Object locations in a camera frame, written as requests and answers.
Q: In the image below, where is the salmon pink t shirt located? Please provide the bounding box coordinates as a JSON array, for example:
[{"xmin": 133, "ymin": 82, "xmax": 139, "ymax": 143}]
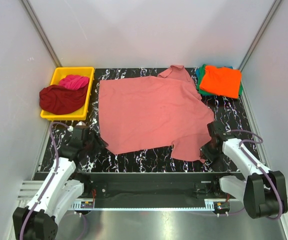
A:
[{"xmin": 98, "ymin": 65, "xmax": 214, "ymax": 162}]

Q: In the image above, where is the yellow plastic bin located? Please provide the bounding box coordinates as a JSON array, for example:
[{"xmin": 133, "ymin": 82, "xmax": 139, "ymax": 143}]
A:
[{"xmin": 40, "ymin": 67, "xmax": 95, "ymax": 121}]

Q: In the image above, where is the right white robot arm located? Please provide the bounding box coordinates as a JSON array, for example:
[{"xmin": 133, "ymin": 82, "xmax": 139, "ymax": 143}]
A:
[{"xmin": 200, "ymin": 138, "xmax": 288, "ymax": 220}]

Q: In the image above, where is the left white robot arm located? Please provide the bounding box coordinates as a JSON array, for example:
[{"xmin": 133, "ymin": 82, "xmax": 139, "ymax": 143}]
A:
[{"xmin": 12, "ymin": 132, "xmax": 107, "ymax": 240}]

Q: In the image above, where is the dark red t shirt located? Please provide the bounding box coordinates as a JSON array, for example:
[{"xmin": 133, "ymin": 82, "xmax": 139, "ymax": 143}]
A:
[{"xmin": 39, "ymin": 85, "xmax": 88, "ymax": 115}]

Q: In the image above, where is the magenta t shirt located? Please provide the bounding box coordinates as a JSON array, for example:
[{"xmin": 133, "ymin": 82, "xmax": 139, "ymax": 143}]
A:
[{"xmin": 58, "ymin": 74, "xmax": 90, "ymax": 90}]

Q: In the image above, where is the orange folded t shirt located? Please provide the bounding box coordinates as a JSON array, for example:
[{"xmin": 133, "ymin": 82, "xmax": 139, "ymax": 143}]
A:
[{"xmin": 199, "ymin": 65, "xmax": 242, "ymax": 99}]

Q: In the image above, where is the blue folded t shirt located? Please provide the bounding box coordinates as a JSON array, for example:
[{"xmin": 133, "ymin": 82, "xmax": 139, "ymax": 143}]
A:
[{"xmin": 195, "ymin": 66, "xmax": 233, "ymax": 79}]

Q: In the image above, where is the green folded t shirt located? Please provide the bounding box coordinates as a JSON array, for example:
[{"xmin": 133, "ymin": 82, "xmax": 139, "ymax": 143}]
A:
[{"xmin": 196, "ymin": 64, "xmax": 244, "ymax": 101}]

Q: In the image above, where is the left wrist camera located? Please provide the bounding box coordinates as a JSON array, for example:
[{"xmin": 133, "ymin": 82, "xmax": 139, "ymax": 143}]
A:
[{"xmin": 67, "ymin": 121, "xmax": 90, "ymax": 147}]

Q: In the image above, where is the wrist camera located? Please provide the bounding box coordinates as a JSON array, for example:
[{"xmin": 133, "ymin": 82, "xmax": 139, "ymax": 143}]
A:
[
  {"xmin": 207, "ymin": 121, "xmax": 233, "ymax": 141},
  {"xmin": 67, "ymin": 121, "xmax": 90, "ymax": 147}
]

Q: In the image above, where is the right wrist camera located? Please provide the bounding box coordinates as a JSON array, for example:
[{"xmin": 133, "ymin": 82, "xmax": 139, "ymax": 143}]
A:
[{"xmin": 207, "ymin": 121, "xmax": 233, "ymax": 141}]

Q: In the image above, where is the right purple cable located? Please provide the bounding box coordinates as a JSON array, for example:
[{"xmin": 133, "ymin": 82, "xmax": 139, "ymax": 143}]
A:
[{"xmin": 226, "ymin": 129, "xmax": 285, "ymax": 221}]

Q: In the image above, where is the purple cable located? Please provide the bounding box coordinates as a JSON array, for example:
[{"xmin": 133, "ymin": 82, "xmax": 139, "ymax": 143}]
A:
[
  {"xmin": 226, "ymin": 129, "xmax": 285, "ymax": 221},
  {"xmin": 18, "ymin": 121, "xmax": 90, "ymax": 240}
]

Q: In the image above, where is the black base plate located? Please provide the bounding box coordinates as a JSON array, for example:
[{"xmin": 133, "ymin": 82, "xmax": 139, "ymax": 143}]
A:
[{"xmin": 82, "ymin": 172, "xmax": 230, "ymax": 210}]

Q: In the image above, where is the aluminium frame rail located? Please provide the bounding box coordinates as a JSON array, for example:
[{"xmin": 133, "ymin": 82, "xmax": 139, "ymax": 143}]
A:
[{"xmin": 16, "ymin": 179, "xmax": 288, "ymax": 213}]

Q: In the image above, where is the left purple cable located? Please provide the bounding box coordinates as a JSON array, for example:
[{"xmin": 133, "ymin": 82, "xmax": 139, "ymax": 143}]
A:
[{"xmin": 18, "ymin": 121, "xmax": 90, "ymax": 240}]

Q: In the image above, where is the left aluminium corner post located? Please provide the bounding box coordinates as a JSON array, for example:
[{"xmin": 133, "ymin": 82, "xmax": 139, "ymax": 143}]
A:
[{"xmin": 19, "ymin": 0, "xmax": 63, "ymax": 68}]

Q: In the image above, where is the aluminium corner post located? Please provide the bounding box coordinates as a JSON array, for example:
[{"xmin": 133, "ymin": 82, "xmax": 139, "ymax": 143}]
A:
[
  {"xmin": 19, "ymin": 0, "xmax": 63, "ymax": 68},
  {"xmin": 238, "ymin": 0, "xmax": 283, "ymax": 72}
]

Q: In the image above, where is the right aluminium corner post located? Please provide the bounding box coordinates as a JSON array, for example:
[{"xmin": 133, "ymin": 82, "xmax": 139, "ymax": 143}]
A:
[{"xmin": 238, "ymin": 0, "xmax": 283, "ymax": 72}]

